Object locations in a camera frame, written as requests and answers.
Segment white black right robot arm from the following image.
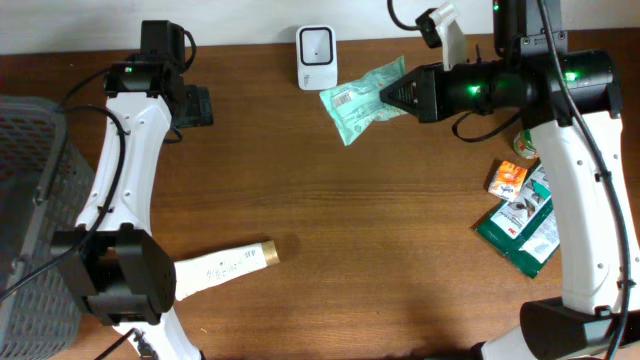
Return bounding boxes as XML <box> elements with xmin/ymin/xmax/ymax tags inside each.
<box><xmin>380</xmin><ymin>0</ymin><xmax>639</xmax><ymax>359</ymax></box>

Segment orange small box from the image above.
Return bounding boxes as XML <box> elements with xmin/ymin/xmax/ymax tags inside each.
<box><xmin>488</xmin><ymin>161</ymin><xmax>528</xmax><ymax>202</ymax></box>

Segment light green snack packet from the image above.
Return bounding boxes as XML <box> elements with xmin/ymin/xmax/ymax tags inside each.
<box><xmin>319</xmin><ymin>56</ymin><xmax>406</xmax><ymax>146</ymax></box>

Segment green lid glass jar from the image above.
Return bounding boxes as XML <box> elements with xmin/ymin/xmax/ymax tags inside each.
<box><xmin>513</xmin><ymin>130</ymin><xmax>539</xmax><ymax>160</ymax></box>

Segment grey plastic basket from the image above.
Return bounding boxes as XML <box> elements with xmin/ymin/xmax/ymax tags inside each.
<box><xmin>1</xmin><ymin>95</ymin><xmax>94</xmax><ymax>359</ymax></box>

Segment green 3M sponge package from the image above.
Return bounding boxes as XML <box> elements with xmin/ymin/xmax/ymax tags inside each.
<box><xmin>475</xmin><ymin>161</ymin><xmax>560</xmax><ymax>279</ymax></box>

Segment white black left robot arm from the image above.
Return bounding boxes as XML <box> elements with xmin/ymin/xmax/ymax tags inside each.
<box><xmin>51</xmin><ymin>20</ymin><xmax>214</xmax><ymax>359</ymax></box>

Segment white tube with gold cap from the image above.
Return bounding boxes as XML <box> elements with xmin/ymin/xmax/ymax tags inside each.
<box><xmin>175</xmin><ymin>240</ymin><xmax>280</xmax><ymax>301</ymax></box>

